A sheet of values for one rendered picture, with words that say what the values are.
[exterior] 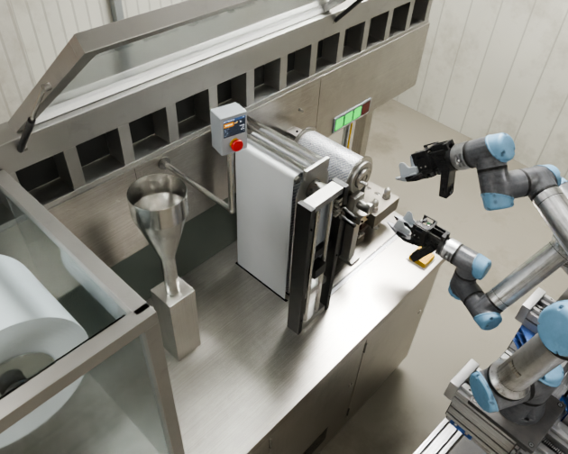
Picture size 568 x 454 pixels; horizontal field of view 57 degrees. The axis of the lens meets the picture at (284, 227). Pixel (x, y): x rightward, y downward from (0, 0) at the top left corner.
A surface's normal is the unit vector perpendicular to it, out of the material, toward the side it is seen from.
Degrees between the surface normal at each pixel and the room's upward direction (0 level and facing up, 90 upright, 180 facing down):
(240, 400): 0
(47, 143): 90
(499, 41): 90
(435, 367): 0
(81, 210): 90
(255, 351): 0
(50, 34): 90
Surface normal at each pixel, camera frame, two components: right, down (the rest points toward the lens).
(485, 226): 0.04, -0.73
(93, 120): 0.73, 0.49
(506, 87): -0.73, 0.44
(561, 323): -0.93, 0.11
